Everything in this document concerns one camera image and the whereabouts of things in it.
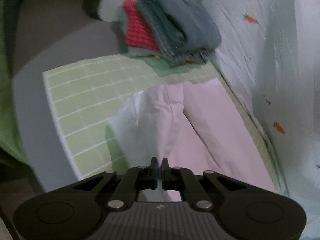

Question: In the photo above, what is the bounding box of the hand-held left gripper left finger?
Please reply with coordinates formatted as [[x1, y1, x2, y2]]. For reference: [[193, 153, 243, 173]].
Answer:
[[66, 157, 158, 210]]

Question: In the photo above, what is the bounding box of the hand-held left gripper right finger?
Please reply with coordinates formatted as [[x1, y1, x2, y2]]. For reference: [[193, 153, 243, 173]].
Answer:
[[162, 157, 248, 210]]

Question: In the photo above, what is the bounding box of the white shirt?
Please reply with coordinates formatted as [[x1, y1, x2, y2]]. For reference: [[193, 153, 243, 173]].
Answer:
[[107, 79, 278, 203]]

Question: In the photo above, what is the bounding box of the green checked mat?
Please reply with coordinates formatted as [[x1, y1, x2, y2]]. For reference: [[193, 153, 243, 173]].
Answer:
[[42, 55, 284, 196]]

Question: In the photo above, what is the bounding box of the folded pale blue garment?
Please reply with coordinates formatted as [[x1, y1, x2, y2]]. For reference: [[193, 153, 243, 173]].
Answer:
[[117, 5, 164, 58]]

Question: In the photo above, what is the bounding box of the folded red knit garment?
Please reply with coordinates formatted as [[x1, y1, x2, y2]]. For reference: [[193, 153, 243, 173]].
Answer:
[[122, 0, 161, 53]]

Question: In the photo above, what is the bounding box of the pale blue carrot print sheet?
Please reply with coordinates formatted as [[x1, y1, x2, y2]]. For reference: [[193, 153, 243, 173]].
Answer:
[[189, 0, 320, 240]]

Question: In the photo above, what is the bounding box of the green curtain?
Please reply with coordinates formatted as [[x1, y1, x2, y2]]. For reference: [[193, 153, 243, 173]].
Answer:
[[0, 0, 32, 167]]

